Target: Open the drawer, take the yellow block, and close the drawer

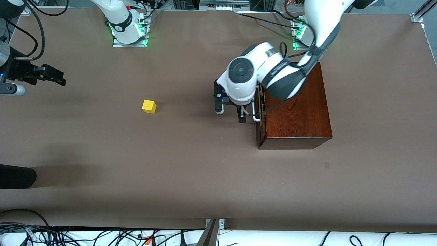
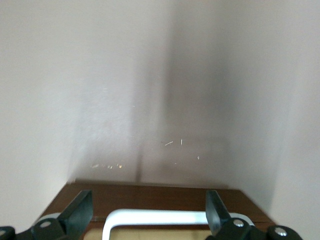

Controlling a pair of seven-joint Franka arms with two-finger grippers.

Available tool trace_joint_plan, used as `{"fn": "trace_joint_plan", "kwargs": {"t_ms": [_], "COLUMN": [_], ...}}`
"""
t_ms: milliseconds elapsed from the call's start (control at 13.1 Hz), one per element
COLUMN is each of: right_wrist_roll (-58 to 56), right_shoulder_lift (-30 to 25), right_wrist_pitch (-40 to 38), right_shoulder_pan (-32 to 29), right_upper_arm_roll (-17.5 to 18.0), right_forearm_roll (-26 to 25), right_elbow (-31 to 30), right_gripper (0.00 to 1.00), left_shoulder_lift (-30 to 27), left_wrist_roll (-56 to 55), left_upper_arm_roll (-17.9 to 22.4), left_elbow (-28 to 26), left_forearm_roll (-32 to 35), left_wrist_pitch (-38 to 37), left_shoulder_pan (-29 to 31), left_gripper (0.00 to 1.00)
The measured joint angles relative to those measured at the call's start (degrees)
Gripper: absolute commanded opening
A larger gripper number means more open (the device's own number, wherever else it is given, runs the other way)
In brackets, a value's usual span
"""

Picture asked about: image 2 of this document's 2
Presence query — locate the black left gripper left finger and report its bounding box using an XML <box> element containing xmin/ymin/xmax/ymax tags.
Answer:
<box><xmin>0</xmin><ymin>189</ymin><xmax>95</xmax><ymax>240</ymax></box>

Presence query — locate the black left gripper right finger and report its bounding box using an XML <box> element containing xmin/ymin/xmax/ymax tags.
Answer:
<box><xmin>204</xmin><ymin>189</ymin><xmax>305</xmax><ymax>240</ymax></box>

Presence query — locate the wooden drawer with white handle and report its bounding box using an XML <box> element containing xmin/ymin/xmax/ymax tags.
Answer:
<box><xmin>84</xmin><ymin>208</ymin><xmax>272</xmax><ymax>240</ymax></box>

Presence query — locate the dark brown wooden cabinet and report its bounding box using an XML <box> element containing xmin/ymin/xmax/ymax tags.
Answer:
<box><xmin>36</xmin><ymin>181</ymin><xmax>276</xmax><ymax>226</ymax></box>

